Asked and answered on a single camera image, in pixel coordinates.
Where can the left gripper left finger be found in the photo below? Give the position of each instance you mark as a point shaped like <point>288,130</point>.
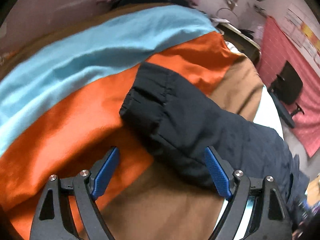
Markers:
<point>53,217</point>

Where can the paper certificates on wall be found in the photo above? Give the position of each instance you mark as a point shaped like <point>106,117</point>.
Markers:
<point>299,28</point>

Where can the black office chair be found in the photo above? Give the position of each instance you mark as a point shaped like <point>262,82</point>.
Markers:
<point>284,91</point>

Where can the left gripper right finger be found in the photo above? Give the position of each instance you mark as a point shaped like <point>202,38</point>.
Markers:
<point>255,206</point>

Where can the colourful striped bed quilt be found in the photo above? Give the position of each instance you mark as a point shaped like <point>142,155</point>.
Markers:
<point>60,114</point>

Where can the wooden desk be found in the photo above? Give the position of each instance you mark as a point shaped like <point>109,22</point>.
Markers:
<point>242,43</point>

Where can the dark navy puffer jacket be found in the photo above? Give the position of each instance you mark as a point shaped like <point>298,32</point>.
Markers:
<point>176,122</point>

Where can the pink checked wall cloth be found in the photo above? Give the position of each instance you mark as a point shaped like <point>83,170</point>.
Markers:
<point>276,49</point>

